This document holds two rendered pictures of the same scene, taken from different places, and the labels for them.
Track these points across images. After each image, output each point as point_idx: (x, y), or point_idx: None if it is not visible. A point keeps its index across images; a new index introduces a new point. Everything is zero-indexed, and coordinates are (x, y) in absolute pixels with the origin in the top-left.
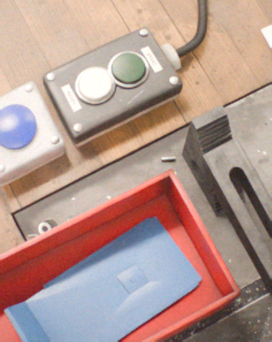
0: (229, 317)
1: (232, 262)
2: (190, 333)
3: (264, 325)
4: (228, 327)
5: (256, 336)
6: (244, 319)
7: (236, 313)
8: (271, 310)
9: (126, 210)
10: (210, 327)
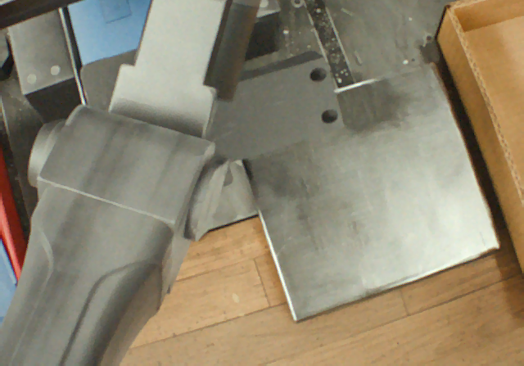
0: (11, 137)
1: None
2: (16, 179)
3: (24, 105)
4: (20, 140)
5: (33, 115)
6: (16, 122)
7: (8, 129)
8: (14, 94)
9: None
10: (15, 158)
